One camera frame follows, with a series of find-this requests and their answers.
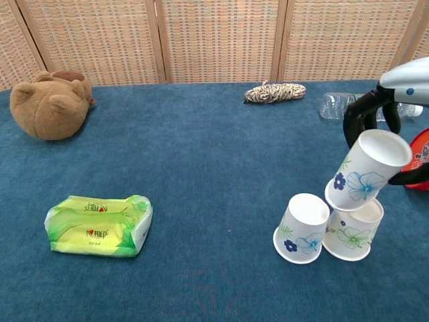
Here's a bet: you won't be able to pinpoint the black and white rope bundle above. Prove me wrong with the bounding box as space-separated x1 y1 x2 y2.
243 79 307 105

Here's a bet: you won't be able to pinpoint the brown plush toy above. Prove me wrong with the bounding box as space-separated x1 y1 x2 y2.
9 69 97 142

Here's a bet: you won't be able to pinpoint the white paper cup green flower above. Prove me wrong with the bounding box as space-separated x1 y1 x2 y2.
321 197 385 262

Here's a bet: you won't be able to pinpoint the clear plastic bottle green label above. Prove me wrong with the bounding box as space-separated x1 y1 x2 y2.
318 92 424 122

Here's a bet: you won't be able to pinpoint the woven folding screen panel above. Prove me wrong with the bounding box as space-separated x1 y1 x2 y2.
270 0 429 82
407 19 429 64
15 0 168 87
154 0 288 84
0 0 46 92

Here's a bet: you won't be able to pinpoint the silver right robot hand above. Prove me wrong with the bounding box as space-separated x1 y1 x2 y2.
342 56 429 186

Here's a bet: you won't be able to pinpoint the red round lid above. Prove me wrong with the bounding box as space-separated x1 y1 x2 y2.
400 127 429 192

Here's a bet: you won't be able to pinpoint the white paper cup blue flowers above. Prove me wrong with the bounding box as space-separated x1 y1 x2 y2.
272 193 331 266
324 129 414 213

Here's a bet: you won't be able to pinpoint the green tissue pack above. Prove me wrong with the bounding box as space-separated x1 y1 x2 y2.
44 194 154 258

